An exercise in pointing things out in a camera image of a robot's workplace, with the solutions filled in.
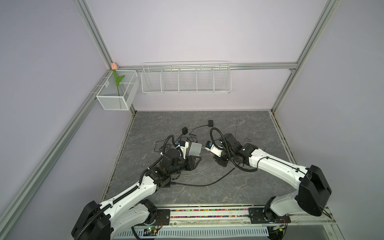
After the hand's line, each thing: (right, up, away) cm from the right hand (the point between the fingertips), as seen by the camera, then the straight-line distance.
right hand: (216, 155), depth 83 cm
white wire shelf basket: (-18, +49, +16) cm, 55 cm away
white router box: (-12, +1, +14) cm, 18 cm away
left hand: (-10, -1, -7) cm, 12 cm away
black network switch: (-23, -6, -24) cm, 34 cm away
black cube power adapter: (0, +19, +31) cm, 36 cm away
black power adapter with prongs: (-20, +13, +22) cm, 32 cm away
